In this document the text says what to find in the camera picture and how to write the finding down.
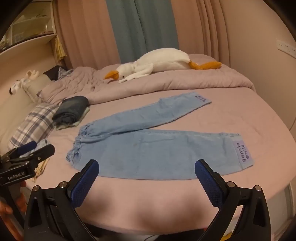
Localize yellow hanging cloth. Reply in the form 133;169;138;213
54;37;67;62

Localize cream shelf unit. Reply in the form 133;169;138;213
0;0;58;56

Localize folded dark jeans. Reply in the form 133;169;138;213
52;96;90;124

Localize pink comforter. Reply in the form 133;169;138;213
40;54;256;105

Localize beige headboard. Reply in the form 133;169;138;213
0;76;35;151

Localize teal curtain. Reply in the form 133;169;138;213
105;0;179;64

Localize black clothing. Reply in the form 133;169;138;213
43;65;62;81

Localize beige pillow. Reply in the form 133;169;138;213
22;74;51;103

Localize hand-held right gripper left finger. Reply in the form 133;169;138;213
24;159;100;241

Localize small white plush toy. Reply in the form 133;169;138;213
9;70;40;94

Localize pink bed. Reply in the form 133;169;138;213
0;88;294;234

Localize person's left hand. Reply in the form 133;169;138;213
0;181;28;216

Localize pink curtain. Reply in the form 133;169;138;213
57;0;123;70
170;0;232;56

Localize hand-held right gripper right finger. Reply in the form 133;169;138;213
195;159;271;241

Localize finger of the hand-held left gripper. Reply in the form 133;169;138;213
7;144;56;171
0;140;37;163

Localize white power strip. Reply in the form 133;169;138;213
277;39;296;58

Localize plaid shirt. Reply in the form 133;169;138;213
58;67;74;80

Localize plaid pillow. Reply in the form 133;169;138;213
8;103;62;151

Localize white goose plush toy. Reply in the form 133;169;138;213
104;48;222;84

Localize light blue pants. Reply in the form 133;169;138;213
65;91;255;181

